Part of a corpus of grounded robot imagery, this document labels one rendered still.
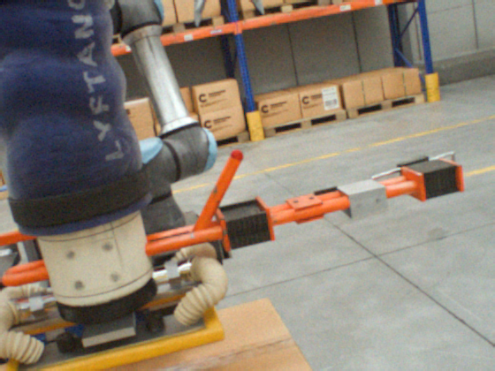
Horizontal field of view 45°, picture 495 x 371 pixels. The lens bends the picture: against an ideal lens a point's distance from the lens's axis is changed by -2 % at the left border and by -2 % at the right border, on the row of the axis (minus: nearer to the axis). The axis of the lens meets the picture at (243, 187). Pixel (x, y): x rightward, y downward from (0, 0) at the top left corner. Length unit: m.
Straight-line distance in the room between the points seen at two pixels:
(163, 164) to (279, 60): 8.32
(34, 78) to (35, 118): 0.06
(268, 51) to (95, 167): 8.91
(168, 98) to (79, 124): 0.75
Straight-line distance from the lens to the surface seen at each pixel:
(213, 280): 0.96
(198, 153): 1.60
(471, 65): 11.07
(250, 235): 1.00
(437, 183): 1.11
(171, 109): 1.62
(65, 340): 0.98
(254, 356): 1.11
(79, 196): 0.90
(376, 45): 10.38
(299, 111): 8.59
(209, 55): 9.57
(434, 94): 9.24
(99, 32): 0.93
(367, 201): 1.06
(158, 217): 1.54
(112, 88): 0.93
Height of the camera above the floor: 1.50
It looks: 14 degrees down
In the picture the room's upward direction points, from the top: 11 degrees counter-clockwise
